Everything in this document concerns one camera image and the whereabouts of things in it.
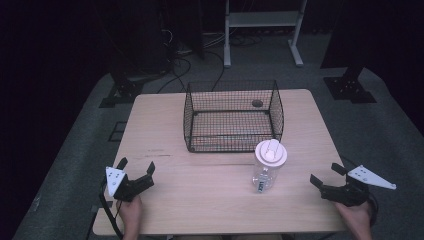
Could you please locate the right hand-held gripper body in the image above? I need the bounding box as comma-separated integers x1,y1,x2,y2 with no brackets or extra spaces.
319,164,398,208

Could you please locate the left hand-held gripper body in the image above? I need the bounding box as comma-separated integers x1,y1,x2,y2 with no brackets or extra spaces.
105,166,156,203

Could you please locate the black metal stand base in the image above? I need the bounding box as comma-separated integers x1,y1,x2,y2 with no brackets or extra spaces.
323,66,378,104
98,71,145,109

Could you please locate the white metal table frame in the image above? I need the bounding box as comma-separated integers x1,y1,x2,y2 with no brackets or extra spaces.
223,0,308,69

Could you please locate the person's left hand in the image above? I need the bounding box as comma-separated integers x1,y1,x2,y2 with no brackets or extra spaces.
118,195,144,240

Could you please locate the person's right hand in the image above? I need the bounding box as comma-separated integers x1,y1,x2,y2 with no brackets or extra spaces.
334,201,374,240

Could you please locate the bundle of floor cables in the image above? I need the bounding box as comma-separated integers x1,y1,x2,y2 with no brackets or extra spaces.
155,28,264,94

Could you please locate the black wire mesh basket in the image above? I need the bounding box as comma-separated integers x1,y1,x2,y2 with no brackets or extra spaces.
183,79,285,154

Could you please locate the clear plastic jar white lid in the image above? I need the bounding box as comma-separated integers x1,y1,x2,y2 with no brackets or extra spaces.
251,138,288,194

